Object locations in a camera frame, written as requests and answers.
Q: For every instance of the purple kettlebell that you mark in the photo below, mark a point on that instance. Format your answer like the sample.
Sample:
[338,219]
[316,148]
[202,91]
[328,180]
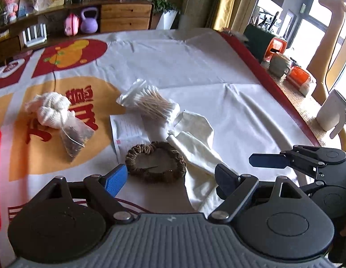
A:
[89,22]

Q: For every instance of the bag of cotton swabs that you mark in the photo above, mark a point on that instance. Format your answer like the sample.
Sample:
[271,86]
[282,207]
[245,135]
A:
[153,103]

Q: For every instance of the green utensil holder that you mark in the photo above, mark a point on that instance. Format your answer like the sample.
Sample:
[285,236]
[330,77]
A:
[256,42]

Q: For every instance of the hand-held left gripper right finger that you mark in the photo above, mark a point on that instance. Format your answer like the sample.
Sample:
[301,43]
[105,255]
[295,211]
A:
[224,178]

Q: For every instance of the orange container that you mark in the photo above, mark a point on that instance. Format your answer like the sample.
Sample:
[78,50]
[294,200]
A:
[276,47]

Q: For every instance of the pyramid tea bag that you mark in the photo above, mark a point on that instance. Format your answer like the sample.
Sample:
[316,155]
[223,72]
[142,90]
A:
[75,142]

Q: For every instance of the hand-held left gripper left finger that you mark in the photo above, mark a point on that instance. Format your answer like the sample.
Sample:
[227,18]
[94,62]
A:
[115,180]

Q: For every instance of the white cloth-covered column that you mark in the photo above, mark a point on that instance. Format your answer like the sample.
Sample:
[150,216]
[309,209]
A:
[198,2]

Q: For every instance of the printed white red tablecloth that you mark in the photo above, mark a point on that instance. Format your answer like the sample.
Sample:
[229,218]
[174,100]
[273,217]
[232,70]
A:
[217,111]

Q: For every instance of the tan giraffe-shaped stand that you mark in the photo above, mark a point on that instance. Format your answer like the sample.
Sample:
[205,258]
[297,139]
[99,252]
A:
[331,33]

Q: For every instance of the picture card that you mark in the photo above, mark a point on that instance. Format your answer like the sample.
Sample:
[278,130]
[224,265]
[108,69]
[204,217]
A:
[24,7]

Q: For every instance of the wooden TV stand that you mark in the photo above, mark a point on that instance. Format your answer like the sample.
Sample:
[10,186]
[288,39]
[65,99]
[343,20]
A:
[125,16]

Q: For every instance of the brown hair scrunchie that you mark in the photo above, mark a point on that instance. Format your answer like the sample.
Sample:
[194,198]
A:
[133,152]

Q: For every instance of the pink toy case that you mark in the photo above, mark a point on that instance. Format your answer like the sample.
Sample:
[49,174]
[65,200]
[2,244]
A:
[71,26]

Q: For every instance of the pink plush doll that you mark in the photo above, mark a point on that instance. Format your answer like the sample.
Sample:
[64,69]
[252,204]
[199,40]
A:
[9,4]

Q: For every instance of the white mesh cloth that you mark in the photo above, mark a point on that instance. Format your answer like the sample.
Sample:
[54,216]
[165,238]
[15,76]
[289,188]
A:
[50,109]

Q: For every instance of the white cup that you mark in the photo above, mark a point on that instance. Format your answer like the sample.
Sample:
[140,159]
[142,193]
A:
[329,111]

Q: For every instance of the grey ceramic mug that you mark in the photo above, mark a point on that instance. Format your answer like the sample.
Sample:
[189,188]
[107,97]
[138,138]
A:
[277,65]

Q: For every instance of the tall tree in white pot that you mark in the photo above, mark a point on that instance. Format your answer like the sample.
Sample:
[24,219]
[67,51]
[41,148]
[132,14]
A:
[168,19]

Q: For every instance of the white paper leaflet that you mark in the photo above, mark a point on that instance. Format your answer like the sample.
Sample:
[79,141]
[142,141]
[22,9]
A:
[125,128]

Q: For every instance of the white router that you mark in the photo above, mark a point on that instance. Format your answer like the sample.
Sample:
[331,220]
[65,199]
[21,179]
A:
[35,37]

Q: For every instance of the orange packet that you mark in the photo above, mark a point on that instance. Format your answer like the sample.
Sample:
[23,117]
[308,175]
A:
[297,76]

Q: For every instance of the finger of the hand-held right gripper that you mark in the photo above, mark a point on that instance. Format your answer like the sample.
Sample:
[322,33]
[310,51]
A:
[315,185]
[267,160]

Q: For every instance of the small white box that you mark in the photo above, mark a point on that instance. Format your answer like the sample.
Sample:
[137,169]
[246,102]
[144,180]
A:
[1,36]

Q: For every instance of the yellow curtain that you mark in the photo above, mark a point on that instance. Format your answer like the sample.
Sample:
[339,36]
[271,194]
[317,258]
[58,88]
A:
[228,2]

